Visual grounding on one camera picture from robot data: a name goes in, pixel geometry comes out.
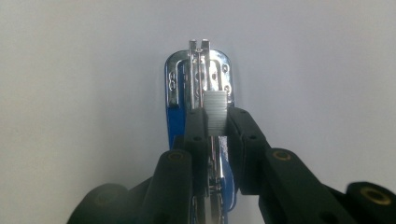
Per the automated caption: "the blue metal stapler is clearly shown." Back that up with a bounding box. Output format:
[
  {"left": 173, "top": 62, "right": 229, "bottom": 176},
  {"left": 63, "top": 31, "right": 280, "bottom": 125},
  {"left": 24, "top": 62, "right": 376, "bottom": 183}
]
[{"left": 163, "top": 38, "right": 239, "bottom": 224}]

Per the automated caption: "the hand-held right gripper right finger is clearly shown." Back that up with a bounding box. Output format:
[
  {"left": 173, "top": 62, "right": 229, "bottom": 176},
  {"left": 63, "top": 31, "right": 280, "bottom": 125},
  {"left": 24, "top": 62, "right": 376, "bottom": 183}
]
[{"left": 226, "top": 106, "right": 273, "bottom": 196}]

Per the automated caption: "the strip of silver staples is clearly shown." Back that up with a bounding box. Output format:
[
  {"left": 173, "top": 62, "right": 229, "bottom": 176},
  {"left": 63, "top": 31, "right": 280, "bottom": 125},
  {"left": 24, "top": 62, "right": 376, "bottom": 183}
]
[{"left": 204, "top": 90, "right": 228, "bottom": 137}]

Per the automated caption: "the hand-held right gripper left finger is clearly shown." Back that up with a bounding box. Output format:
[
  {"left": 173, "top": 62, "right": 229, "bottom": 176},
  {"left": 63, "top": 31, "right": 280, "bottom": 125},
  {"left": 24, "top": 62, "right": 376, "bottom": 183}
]
[{"left": 173, "top": 107, "right": 210, "bottom": 197}]

